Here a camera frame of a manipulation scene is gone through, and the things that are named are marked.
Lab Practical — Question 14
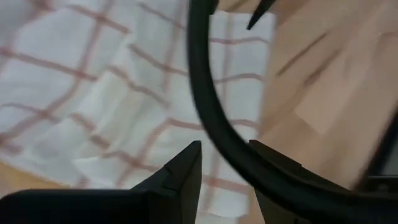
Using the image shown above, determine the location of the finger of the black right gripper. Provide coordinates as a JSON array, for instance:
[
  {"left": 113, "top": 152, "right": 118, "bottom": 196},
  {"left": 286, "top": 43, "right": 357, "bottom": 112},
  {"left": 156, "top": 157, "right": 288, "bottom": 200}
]
[{"left": 246, "top": 0, "right": 277, "bottom": 31}]

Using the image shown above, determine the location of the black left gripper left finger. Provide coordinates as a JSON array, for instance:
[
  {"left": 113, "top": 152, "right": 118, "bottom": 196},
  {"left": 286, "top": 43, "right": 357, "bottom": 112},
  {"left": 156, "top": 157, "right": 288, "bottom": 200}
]
[{"left": 0, "top": 140, "right": 203, "bottom": 224}]

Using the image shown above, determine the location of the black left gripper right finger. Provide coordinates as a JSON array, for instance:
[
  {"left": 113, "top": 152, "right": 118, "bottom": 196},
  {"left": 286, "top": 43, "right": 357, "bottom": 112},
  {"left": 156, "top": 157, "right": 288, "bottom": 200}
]
[{"left": 248, "top": 139, "right": 398, "bottom": 224}]

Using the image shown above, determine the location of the white checked towel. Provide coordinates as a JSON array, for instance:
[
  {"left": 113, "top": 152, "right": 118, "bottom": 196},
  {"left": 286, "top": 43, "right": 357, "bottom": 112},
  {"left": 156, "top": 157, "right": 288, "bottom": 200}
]
[{"left": 0, "top": 0, "right": 276, "bottom": 224}]

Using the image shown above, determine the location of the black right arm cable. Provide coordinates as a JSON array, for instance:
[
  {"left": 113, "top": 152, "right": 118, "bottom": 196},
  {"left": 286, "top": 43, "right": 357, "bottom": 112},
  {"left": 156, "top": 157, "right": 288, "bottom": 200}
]
[{"left": 185, "top": 0, "right": 398, "bottom": 224}]

